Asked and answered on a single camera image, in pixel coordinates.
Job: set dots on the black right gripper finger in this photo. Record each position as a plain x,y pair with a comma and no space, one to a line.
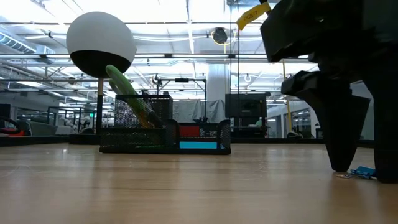
343,133
387,133

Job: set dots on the blue binder clip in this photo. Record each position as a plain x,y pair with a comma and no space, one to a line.
362,171

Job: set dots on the blue sticky note pad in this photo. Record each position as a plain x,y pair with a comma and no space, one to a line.
197,145

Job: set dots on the green marker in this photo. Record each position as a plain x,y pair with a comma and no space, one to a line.
119,79

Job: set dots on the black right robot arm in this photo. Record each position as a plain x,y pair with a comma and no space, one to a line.
311,28

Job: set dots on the black mesh desk organizer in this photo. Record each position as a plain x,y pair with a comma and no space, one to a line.
130,140

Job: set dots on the black cabinet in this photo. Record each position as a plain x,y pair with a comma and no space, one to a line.
245,107

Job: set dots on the yellow label tag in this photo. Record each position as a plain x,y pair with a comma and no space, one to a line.
252,15

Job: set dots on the grey cover cloth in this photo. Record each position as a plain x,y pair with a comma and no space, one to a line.
199,110

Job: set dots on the red box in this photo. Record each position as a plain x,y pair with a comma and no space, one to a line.
189,130

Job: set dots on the white and black globe lamp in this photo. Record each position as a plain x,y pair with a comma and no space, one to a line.
99,40

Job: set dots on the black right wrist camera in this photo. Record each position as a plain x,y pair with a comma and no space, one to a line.
298,84

